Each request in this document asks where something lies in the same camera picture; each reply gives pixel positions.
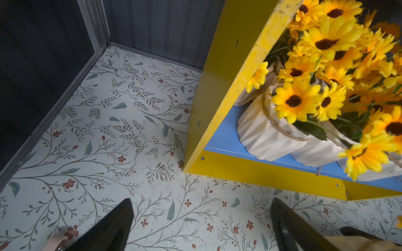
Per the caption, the lower shelf pot two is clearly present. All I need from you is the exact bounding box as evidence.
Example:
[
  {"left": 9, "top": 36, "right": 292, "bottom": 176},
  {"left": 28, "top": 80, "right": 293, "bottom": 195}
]
[{"left": 292, "top": 16, "right": 402, "bottom": 181}]

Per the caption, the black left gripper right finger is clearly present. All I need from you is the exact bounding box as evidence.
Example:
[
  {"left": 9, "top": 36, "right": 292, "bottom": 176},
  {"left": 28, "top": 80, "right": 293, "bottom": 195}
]
[{"left": 270, "top": 198, "right": 337, "bottom": 251}]

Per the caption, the lower shelf pot one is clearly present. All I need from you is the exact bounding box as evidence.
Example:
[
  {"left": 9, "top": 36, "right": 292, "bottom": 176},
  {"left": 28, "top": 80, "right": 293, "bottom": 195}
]
[{"left": 238, "top": 1, "right": 375, "bottom": 163}]

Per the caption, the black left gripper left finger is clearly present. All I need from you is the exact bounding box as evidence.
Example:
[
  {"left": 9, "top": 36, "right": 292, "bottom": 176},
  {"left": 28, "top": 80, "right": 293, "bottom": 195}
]
[{"left": 67, "top": 198, "right": 134, "bottom": 251}]

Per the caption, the yellow wooden shelf unit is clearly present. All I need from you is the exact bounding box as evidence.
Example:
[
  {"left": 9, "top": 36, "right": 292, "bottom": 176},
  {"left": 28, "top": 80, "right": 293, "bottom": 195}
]
[{"left": 183, "top": 1, "right": 402, "bottom": 201}]

